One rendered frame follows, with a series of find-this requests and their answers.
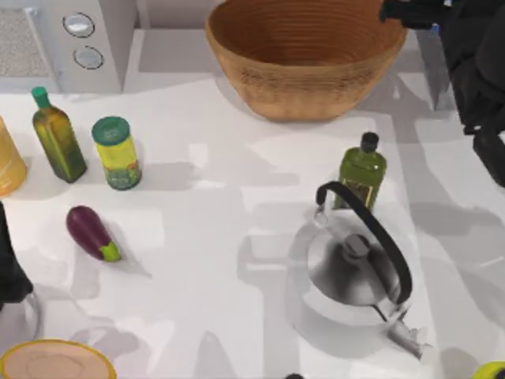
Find brown woven basket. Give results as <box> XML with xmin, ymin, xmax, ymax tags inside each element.
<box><xmin>204</xmin><ymin>0</ymin><xmax>409</xmax><ymax>122</ymax></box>

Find pale microwave oven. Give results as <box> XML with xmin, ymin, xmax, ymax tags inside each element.
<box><xmin>0</xmin><ymin>0</ymin><xmax>138</xmax><ymax>94</ymax></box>

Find small round microwave knob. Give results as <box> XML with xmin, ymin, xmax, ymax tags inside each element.
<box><xmin>73</xmin><ymin>44</ymin><xmax>105</xmax><ymax>71</ymax></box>

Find green and yellow can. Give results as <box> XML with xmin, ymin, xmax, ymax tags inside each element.
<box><xmin>91</xmin><ymin>115</ymin><xmax>143</xmax><ymax>191</ymax></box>

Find silver kettle with black handle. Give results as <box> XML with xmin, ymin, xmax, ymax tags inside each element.
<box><xmin>290</xmin><ymin>180</ymin><xmax>433</xmax><ymax>361</ymax></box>

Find yellow green round object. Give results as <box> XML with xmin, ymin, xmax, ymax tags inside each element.
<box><xmin>471</xmin><ymin>360</ymin><xmax>505</xmax><ymax>379</ymax></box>

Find large round microwave knob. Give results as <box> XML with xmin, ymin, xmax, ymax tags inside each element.
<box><xmin>62</xmin><ymin>11</ymin><xmax>96</xmax><ymax>39</ymax></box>

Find green bottle with black cap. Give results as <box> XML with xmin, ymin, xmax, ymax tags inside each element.
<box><xmin>333</xmin><ymin>131</ymin><xmax>387</xmax><ymax>211</ymax></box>

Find orange bottle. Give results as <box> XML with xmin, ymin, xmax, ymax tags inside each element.
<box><xmin>0</xmin><ymin>116</ymin><xmax>28</xmax><ymax>197</ymax></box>

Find purple eggplant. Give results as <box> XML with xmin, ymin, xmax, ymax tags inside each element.
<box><xmin>65</xmin><ymin>205</ymin><xmax>122</xmax><ymax>263</ymax></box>

